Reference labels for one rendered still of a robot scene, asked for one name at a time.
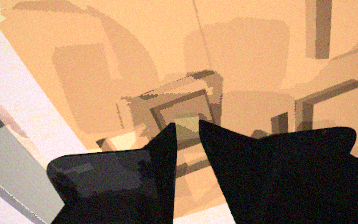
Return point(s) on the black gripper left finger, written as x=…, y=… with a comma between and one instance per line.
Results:
x=150, y=170

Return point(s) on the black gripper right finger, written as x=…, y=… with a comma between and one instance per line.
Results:
x=246, y=168

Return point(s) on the pale yellow block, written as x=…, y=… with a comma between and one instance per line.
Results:
x=187, y=125
x=262, y=134

